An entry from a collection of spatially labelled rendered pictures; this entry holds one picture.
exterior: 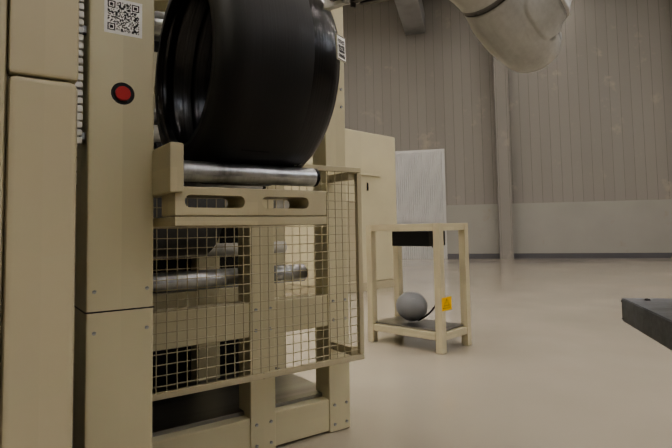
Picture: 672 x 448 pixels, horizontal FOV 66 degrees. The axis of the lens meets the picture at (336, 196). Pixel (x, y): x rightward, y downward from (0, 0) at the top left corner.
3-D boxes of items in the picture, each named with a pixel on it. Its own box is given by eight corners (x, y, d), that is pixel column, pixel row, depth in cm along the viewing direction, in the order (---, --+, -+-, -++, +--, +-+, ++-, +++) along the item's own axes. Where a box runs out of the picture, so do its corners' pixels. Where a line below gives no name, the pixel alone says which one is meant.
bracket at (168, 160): (169, 192, 100) (169, 141, 101) (120, 202, 132) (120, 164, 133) (186, 192, 102) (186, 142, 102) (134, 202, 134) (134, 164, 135)
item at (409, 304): (442, 354, 316) (439, 223, 321) (367, 341, 358) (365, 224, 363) (472, 344, 341) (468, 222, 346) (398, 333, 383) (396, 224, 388)
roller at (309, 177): (170, 157, 108) (168, 178, 109) (177, 162, 104) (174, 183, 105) (312, 166, 128) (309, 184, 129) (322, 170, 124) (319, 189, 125)
